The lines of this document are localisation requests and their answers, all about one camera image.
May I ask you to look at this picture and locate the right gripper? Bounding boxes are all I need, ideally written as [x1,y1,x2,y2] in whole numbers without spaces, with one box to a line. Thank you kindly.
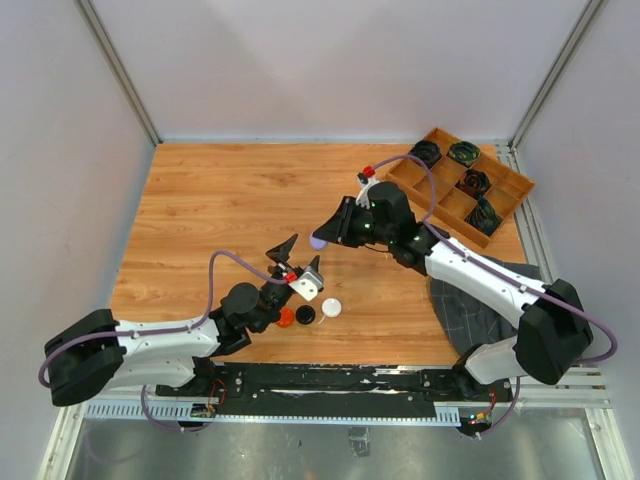
[315,195,394,248]

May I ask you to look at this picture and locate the black earbud case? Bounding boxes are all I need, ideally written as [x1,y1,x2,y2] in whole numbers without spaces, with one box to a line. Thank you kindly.
[295,305,316,325]

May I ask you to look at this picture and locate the orange earbud case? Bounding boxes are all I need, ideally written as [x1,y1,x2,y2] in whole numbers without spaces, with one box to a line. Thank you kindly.
[276,307,295,328]

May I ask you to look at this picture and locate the white earbud case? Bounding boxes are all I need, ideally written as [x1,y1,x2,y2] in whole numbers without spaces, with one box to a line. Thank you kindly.
[321,297,342,318]

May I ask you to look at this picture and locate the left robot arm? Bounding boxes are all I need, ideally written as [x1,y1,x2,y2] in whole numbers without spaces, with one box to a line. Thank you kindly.
[38,237,324,407]

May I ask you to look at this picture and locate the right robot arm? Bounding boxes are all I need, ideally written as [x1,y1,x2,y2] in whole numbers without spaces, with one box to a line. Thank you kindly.
[312,182,593,400]

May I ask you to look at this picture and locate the dark rolled cloth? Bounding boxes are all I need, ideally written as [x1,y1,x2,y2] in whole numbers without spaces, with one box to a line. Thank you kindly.
[447,141,482,168]
[465,197,503,236]
[456,169,492,199]
[409,140,442,169]

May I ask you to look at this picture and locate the wooden divided tray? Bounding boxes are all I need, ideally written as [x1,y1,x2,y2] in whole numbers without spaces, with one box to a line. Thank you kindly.
[386,128,535,247]

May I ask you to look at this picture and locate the grey checked cloth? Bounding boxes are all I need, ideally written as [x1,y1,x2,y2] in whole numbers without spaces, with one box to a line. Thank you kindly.
[429,278,517,355]

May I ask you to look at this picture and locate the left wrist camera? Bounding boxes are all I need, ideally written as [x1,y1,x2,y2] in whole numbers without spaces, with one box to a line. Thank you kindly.
[289,266,324,302]

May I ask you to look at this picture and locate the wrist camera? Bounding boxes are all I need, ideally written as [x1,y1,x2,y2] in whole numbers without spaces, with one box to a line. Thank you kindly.
[355,172,380,209]
[289,266,324,302]

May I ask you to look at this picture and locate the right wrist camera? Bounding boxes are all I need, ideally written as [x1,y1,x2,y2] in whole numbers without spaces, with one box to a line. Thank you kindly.
[355,172,380,209]

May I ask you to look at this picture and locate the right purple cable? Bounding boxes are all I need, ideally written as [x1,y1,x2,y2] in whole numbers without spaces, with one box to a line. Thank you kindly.
[362,152,619,364]

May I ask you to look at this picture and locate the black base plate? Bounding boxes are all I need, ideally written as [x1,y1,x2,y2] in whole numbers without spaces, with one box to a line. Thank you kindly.
[151,360,513,414]

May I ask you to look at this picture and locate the grey cable duct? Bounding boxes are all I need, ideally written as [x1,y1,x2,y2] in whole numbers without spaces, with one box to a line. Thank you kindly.
[84,399,461,428]

